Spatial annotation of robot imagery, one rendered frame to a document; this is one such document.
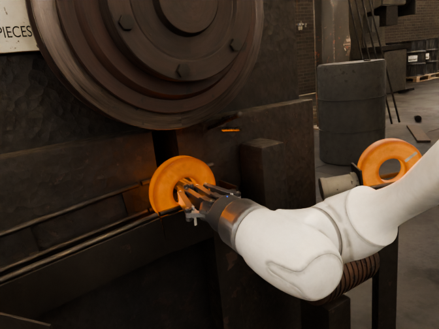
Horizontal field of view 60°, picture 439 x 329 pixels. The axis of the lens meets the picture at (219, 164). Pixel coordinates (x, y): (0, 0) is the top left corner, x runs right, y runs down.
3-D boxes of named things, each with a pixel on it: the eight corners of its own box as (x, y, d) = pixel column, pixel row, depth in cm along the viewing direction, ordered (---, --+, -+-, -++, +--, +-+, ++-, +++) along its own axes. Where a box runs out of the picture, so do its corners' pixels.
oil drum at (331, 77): (306, 159, 367) (302, 65, 344) (346, 147, 397) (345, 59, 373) (357, 170, 318) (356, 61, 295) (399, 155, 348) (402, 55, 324)
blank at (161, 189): (139, 168, 80) (144, 172, 77) (201, 145, 87) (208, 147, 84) (158, 232, 85) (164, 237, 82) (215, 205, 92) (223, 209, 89)
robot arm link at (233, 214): (277, 247, 67) (256, 234, 72) (276, 200, 64) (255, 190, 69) (234, 266, 62) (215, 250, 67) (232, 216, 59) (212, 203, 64)
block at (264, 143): (243, 226, 104) (235, 141, 98) (265, 217, 108) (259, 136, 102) (268, 239, 95) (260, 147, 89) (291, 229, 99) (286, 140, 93)
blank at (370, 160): (381, 207, 98) (385, 213, 95) (343, 166, 96) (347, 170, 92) (431, 169, 95) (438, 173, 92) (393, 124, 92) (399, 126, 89)
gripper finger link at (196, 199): (217, 219, 73) (211, 220, 72) (188, 200, 82) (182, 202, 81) (216, 200, 71) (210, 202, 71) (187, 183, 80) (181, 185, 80)
